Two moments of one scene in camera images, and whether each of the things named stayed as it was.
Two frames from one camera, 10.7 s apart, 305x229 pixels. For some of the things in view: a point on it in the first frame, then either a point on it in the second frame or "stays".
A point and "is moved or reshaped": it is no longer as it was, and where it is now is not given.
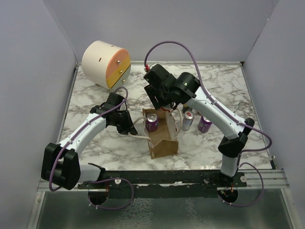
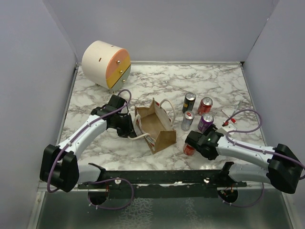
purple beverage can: x=204 y=124 stays
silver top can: x=167 y=107 to x=188 y=150
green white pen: x=236 y=107 stays
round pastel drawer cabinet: x=106 y=65 stays
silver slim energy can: x=188 y=119 stays
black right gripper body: x=164 y=99 to x=205 y=155
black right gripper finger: x=154 y=97 to x=192 y=138
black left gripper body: x=116 y=122 stays
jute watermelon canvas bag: x=164 y=142 is moved or reshaped
